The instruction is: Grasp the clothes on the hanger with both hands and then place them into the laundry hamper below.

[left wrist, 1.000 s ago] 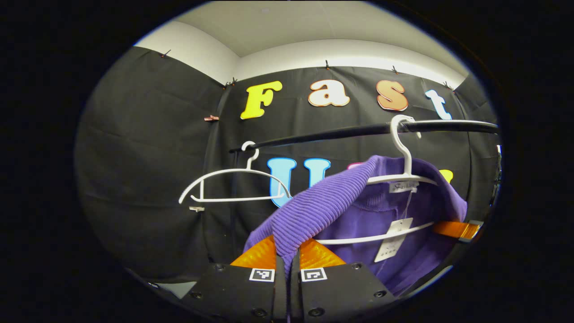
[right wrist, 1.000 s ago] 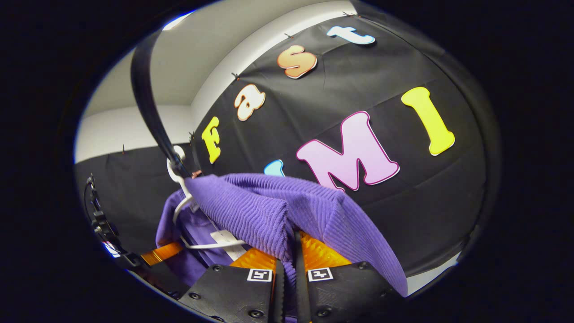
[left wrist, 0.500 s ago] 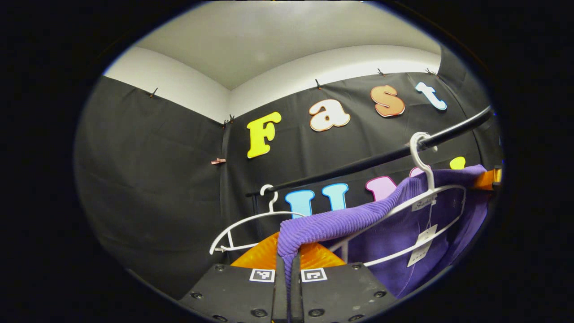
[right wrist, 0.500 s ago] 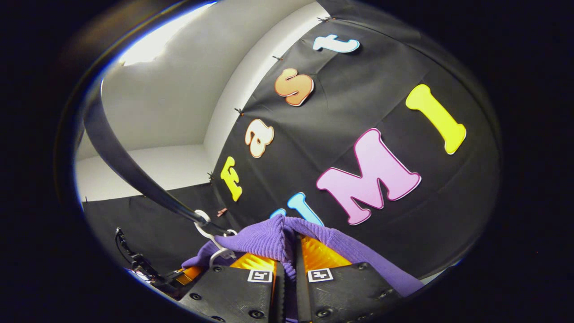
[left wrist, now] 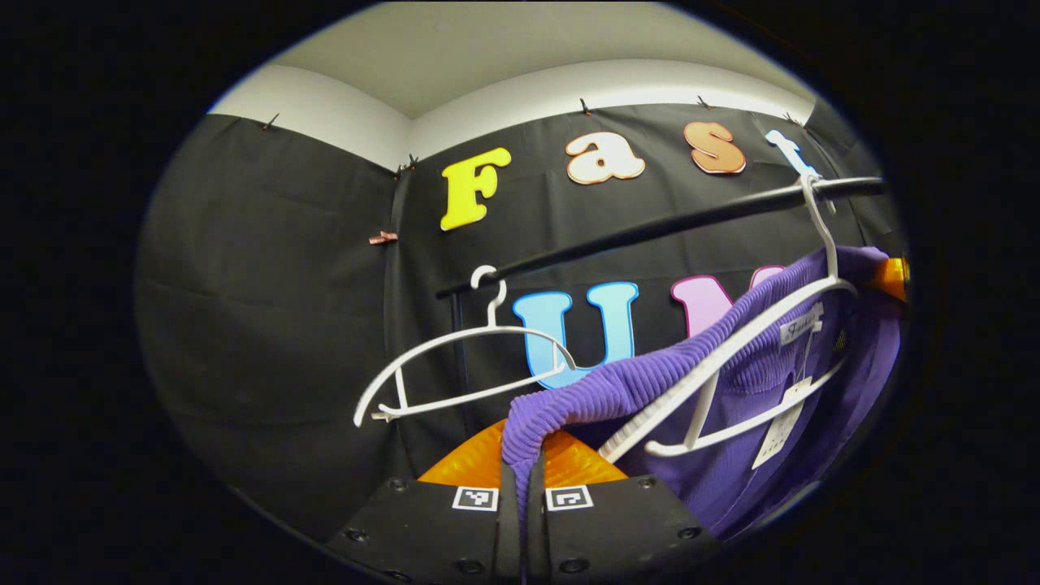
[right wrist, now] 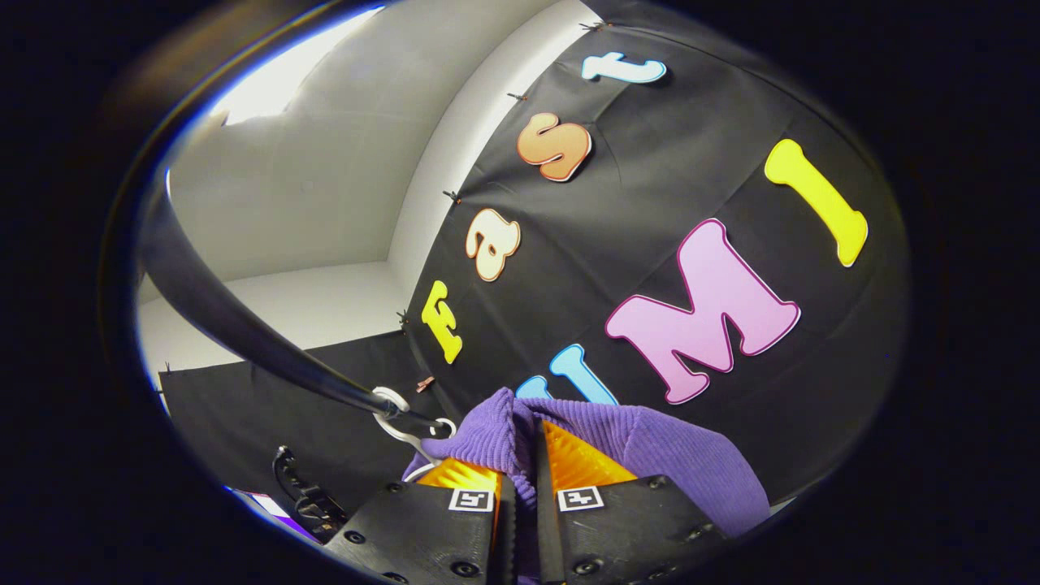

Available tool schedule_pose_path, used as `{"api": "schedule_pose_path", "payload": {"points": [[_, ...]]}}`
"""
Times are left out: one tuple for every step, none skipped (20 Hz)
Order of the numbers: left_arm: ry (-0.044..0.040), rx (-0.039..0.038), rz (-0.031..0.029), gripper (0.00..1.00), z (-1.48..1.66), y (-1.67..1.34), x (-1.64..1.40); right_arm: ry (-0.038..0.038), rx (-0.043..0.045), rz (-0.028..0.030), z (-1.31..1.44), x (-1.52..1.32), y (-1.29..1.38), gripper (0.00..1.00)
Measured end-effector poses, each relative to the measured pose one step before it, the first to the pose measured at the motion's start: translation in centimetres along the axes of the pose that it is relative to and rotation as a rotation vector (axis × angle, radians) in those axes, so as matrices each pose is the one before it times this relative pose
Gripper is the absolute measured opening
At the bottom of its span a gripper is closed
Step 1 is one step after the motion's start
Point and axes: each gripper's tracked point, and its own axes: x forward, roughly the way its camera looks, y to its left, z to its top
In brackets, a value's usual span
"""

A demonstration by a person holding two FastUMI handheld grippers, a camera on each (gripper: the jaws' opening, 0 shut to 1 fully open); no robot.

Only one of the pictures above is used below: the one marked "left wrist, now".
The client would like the white plastic hanger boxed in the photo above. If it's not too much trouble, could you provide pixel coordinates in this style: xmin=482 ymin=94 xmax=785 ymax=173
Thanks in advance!
xmin=597 ymin=173 xmax=858 ymax=464
xmin=353 ymin=265 xmax=578 ymax=427

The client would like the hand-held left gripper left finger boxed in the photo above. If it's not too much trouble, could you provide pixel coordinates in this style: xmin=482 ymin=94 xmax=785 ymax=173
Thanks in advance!
xmin=325 ymin=418 xmax=521 ymax=584

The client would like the black backdrop cloth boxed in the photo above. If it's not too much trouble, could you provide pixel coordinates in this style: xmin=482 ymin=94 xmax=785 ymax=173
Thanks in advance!
xmin=134 ymin=97 xmax=907 ymax=537

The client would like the purple corduroy jacket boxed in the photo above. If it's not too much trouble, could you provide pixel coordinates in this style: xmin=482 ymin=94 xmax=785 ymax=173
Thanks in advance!
xmin=501 ymin=245 xmax=904 ymax=585

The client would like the black clothes rail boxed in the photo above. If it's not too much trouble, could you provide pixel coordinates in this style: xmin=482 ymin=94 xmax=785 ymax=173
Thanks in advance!
xmin=436 ymin=175 xmax=885 ymax=300

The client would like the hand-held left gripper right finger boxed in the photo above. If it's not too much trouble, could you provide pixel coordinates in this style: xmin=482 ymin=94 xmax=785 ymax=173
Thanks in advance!
xmin=528 ymin=431 xmax=720 ymax=584

